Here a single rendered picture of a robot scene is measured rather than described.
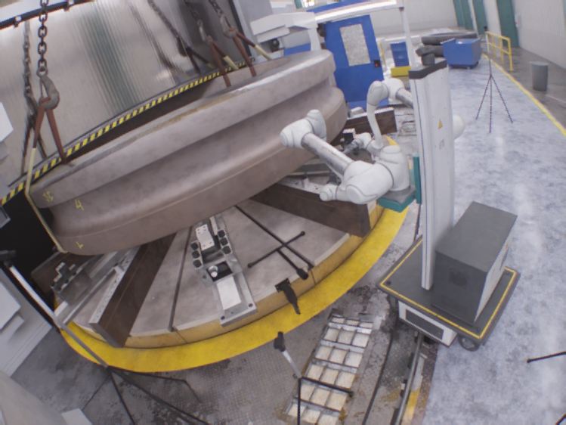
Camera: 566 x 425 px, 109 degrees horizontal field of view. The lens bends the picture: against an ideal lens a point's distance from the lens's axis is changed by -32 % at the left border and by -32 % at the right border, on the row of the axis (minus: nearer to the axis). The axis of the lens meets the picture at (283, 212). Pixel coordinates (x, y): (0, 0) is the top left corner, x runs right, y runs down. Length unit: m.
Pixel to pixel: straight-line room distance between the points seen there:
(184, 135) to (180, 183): 0.46
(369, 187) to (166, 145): 1.62
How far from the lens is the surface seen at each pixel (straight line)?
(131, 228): 2.80
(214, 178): 2.61
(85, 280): 3.85
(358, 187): 1.41
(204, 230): 2.54
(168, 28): 6.30
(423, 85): 1.46
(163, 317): 2.83
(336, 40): 7.57
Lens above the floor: 2.02
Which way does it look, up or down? 31 degrees down
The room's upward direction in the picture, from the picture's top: 20 degrees counter-clockwise
